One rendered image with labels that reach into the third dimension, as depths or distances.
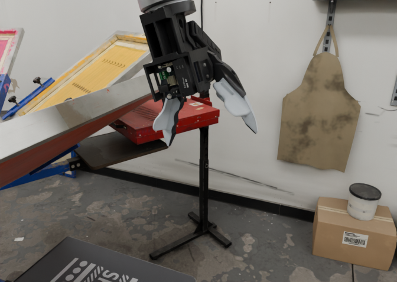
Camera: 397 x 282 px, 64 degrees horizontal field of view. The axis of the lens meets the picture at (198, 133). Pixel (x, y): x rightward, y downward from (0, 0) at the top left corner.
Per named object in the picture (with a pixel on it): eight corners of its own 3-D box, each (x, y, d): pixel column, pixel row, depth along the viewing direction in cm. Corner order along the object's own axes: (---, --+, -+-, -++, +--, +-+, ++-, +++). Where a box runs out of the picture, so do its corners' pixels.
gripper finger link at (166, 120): (139, 148, 49) (153, 94, 45) (158, 135, 54) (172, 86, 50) (156, 157, 49) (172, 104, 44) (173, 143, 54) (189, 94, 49)
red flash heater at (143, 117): (182, 107, 235) (181, 91, 231) (223, 124, 201) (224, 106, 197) (102, 125, 200) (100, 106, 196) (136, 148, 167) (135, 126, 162)
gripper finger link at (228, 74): (229, 113, 46) (185, 73, 47) (233, 109, 48) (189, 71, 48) (250, 89, 44) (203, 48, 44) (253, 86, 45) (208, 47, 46)
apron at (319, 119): (348, 169, 242) (376, 23, 204) (348, 174, 236) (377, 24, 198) (277, 158, 261) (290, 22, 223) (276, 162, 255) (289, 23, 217)
